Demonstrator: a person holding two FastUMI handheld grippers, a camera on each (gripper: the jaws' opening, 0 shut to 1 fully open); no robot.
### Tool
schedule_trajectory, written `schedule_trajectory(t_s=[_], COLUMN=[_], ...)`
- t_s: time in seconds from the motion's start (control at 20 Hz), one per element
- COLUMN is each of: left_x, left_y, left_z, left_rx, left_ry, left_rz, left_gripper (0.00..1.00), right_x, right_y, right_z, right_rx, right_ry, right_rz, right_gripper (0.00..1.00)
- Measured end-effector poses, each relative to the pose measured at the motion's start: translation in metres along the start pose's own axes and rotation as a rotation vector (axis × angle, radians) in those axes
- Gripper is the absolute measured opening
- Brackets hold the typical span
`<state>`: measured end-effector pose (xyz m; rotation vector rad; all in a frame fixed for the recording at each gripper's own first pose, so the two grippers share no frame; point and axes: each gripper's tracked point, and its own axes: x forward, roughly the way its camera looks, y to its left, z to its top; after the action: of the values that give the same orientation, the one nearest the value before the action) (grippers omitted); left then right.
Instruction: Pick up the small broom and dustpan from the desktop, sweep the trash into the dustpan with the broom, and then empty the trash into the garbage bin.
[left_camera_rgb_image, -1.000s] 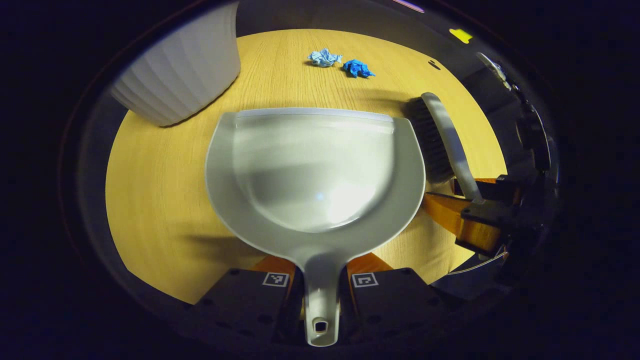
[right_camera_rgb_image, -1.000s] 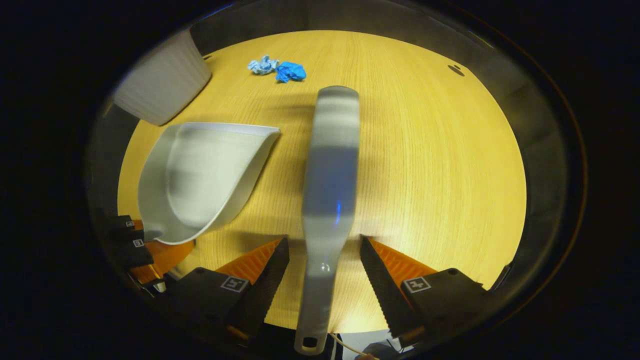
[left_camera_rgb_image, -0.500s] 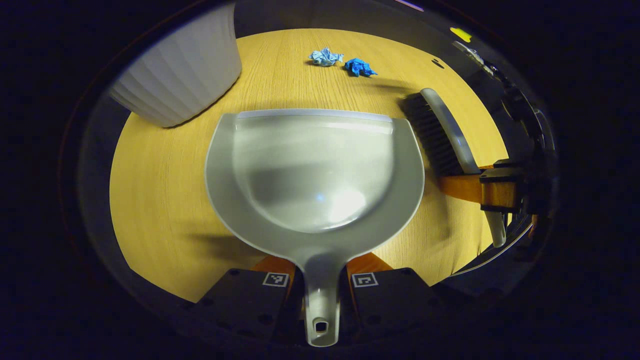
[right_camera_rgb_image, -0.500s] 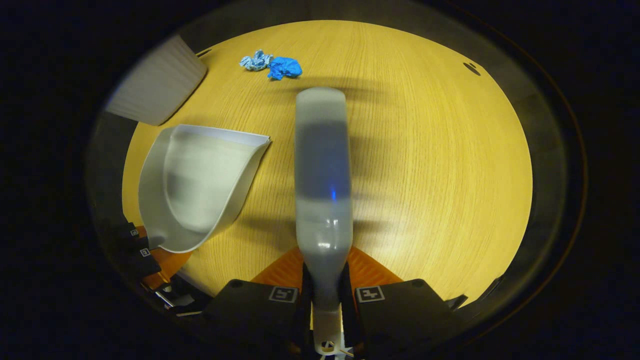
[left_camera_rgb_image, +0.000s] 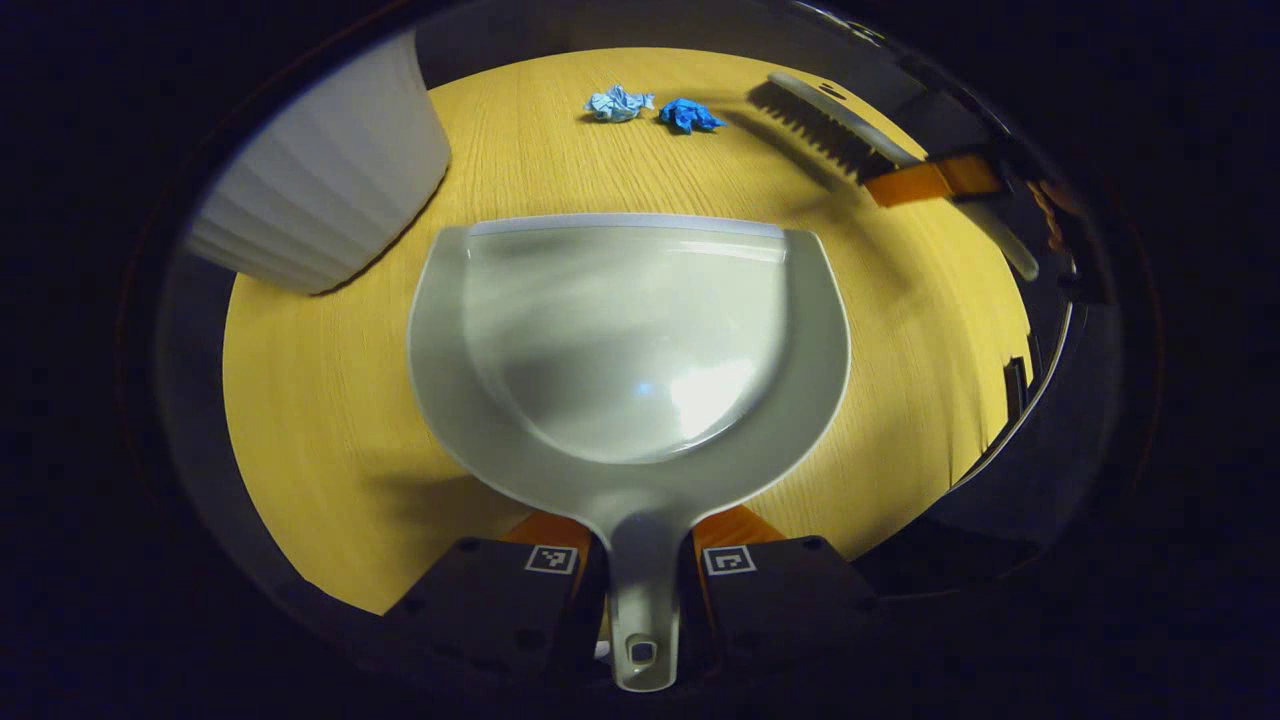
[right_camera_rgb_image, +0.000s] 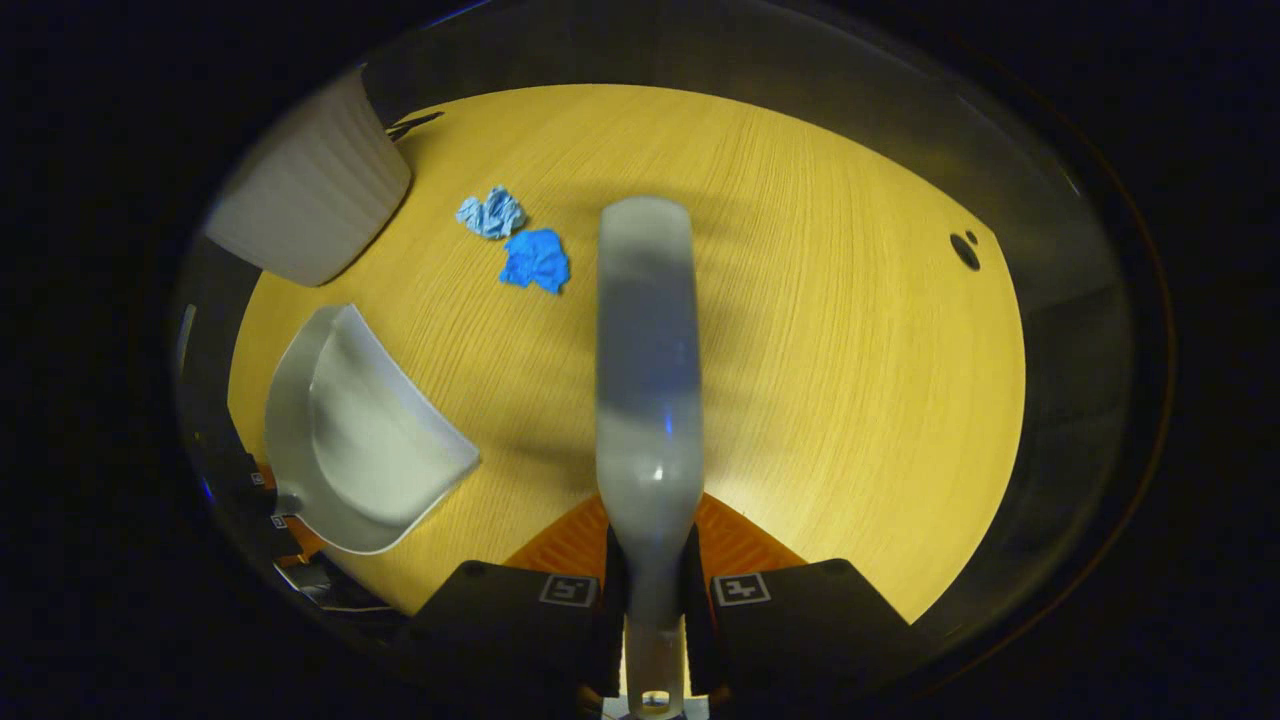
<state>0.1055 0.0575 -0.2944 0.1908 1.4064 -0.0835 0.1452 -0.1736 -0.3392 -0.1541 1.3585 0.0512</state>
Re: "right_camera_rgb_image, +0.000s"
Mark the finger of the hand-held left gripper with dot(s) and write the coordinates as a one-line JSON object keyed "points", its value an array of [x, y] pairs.
{"points": [[280, 530], [245, 480]]}

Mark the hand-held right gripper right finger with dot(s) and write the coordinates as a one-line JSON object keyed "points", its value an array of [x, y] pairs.
{"points": [[800, 630]]}

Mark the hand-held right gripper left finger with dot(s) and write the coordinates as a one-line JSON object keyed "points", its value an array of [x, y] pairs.
{"points": [[500, 620]]}

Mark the white plastic dustpan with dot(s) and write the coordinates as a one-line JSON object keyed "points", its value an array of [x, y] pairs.
{"points": [[370, 450]]}

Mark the white ribbed garbage bin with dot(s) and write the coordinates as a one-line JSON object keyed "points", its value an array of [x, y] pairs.
{"points": [[310, 190]]}

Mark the light blue paper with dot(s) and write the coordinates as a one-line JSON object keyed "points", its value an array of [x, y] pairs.
{"points": [[490, 213]]}

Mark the wooden desktop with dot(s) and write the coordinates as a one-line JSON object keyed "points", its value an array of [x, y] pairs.
{"points": [[800, 350]]}

